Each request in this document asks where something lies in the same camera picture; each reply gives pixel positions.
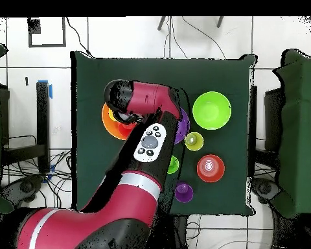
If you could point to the purple bowl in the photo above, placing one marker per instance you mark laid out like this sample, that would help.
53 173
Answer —
184 127

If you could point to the yellow-orange stepped cup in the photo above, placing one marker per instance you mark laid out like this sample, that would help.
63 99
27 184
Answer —
112 115

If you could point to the large yellow-orange bowl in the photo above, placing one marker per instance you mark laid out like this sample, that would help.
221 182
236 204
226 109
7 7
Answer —
107 124

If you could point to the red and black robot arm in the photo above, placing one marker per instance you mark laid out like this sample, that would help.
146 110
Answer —
129 202

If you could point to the green stepped cup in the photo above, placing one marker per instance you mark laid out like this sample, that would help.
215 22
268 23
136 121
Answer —
174 164

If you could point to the yellow tapered cup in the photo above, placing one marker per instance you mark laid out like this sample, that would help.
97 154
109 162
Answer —
195 144

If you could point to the purple cup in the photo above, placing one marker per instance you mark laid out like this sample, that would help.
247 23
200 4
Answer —
184 192

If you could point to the green bowl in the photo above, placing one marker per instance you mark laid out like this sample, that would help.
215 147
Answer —
212 110

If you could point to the orange-red bowl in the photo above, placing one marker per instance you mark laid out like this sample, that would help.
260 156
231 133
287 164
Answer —
217 168

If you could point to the dark green tablecloth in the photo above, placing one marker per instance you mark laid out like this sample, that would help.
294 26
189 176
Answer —
119 70

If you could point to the grey tripod leg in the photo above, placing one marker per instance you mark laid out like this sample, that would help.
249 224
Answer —
161 23
219 22

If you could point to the blue tape strip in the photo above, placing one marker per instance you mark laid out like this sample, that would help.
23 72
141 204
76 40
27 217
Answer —
50 92

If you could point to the black stand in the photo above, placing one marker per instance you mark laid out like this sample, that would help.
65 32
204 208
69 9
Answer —
42 116

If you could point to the black box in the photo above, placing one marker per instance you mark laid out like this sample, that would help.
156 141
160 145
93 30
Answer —
273 116

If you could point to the grey office chair base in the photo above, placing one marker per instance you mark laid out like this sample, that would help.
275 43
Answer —
264 188

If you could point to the dark office chair base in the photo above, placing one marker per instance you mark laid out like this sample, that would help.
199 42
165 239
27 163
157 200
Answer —
23 186

